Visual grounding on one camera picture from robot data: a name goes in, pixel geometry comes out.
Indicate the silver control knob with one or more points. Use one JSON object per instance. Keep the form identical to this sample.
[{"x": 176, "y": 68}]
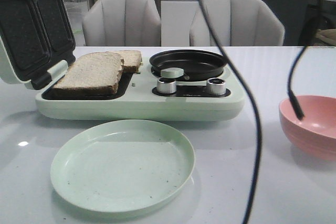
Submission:
[
  {"x": 166, "y": 85},
  {"x": 216, "y": 86}
]

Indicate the white cabinet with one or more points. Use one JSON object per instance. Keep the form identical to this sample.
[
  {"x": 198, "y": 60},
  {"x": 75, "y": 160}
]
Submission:
[{"x": 176, "y": 19}]

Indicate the light green round plate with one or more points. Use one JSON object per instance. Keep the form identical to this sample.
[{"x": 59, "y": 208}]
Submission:
[{"x": 127, "y": 167}]

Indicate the right grey upholstered chair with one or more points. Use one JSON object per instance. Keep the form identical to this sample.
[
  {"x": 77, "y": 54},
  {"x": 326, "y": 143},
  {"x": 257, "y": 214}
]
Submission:
[{"x": 244, "y": 23}]

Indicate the green breakfast maker lid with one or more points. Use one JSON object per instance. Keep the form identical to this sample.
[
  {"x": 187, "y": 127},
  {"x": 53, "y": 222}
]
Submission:
[{"x": 37, "y": 42}]

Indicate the pink plastic bowl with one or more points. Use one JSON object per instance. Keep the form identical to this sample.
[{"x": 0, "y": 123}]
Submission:
[{"x": 315, "y": 133}]

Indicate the grey upholstered chair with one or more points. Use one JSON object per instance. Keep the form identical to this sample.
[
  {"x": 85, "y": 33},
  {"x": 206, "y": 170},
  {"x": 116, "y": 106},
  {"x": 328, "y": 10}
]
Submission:
[
  {"x": 122, "y": 23},
  {"x": 244, "y": 23}
]

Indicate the right silver control knob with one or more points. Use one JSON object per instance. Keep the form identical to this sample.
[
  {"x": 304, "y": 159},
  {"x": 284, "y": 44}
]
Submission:
[{"x": 216, "y": 86}]

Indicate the green breakfast maker base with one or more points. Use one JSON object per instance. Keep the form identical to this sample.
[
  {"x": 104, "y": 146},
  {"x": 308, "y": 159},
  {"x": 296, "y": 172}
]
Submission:
[{"x": 139, "y": 102}]

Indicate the bread slice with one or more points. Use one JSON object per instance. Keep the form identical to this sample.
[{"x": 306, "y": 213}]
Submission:
[
  {"x": 131, "y": 60},
  {"x": 93, "y": 74}
]

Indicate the beige cushion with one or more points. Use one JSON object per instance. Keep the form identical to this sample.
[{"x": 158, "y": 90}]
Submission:
[{"x": 327, "y": 36}]

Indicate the dark grey counter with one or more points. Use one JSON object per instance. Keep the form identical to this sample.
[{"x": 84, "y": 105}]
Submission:
[{"x": 286, "y": 1}]

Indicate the black round frying pan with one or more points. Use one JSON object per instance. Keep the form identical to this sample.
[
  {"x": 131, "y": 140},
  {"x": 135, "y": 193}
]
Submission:
[{"x": 198, "y": 65}]

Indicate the left grey upholstered chair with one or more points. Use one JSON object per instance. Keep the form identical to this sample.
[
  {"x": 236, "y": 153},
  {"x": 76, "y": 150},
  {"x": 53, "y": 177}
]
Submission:
[{"x": 122, "y": 23}]

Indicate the left silver control knob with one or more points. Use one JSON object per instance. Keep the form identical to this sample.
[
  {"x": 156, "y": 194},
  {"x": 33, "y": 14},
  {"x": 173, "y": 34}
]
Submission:
[{"x": 166, "y": 85}]

